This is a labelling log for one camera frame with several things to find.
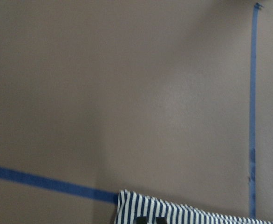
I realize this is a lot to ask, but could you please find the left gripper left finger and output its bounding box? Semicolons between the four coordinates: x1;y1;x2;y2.
136;217;148;224

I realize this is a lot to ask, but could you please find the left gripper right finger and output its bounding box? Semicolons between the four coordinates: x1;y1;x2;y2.
155;217;166;224

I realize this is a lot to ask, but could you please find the striped polo shirt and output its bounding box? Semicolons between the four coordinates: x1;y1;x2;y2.
114;189;272;224

